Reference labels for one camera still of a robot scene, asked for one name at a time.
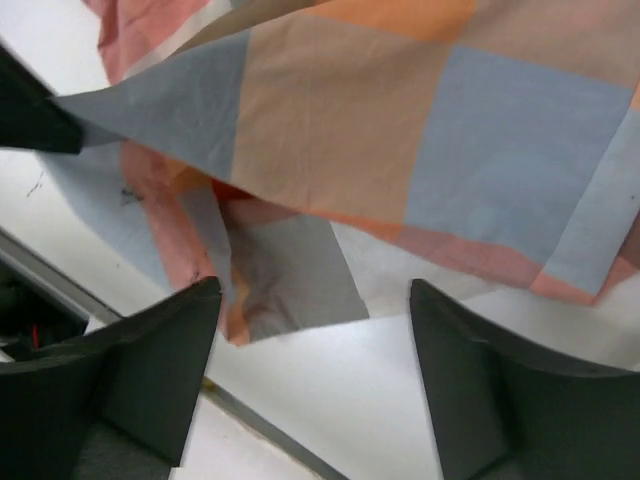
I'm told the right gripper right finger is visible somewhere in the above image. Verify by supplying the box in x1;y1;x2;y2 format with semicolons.
409;279;639;479

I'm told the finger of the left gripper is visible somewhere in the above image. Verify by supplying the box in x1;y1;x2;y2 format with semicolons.
0;46;84;154

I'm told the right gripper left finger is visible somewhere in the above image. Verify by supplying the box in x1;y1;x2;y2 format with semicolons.
0;275;222;480

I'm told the aluminium table frame rail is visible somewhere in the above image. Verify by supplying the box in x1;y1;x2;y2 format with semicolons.
0;227;351;480

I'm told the checkered orange blue pillowcase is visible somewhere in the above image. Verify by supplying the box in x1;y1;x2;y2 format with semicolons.
51;1;639;345

